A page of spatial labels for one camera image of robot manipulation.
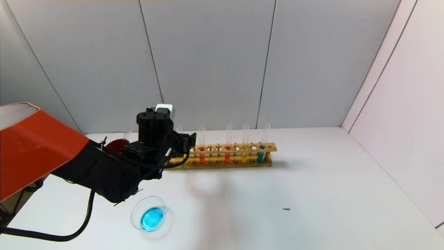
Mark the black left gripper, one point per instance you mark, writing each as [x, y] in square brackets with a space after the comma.
[189, 140]

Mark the glass test tube yellow liquid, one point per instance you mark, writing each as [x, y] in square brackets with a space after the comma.
[186, 161]
[243, 158]

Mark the glass test tube light-blue liquid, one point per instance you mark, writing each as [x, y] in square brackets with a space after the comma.
[128, 132]

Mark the orange and black left arm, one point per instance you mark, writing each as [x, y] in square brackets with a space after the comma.
[34, 146]

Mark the glass test tube orange liquid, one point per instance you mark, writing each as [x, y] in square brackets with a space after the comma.
[227, 158]
[202, 159]

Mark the wooden test tube rack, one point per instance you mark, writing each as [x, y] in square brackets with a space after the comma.
[236, 151]

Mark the glass test tube teal liquid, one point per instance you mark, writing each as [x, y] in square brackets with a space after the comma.
[259, 157]

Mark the dark red plastic cup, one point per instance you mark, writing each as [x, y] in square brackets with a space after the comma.
[118, 146]

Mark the clear glass dish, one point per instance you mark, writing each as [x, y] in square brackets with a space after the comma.
[152, 218]

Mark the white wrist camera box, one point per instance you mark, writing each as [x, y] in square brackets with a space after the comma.
[164, 107]

